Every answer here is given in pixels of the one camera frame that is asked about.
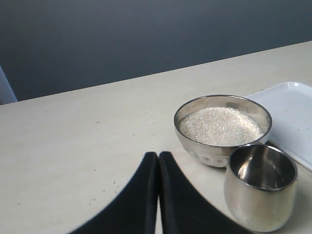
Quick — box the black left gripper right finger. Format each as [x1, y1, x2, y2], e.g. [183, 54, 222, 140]
[159, 152, 251, 234]

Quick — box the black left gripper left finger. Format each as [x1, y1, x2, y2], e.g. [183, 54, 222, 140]
[72, 152, 159, 234]

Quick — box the steel cup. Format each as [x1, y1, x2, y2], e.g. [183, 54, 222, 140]
[224, 144, 298, 233]

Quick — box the steel bowl of rice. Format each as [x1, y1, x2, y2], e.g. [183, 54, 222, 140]
[174, 95, 273, 168]

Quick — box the white rectangular plastic tray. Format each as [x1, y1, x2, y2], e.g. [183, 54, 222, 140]
[247, 82, 312, 170]

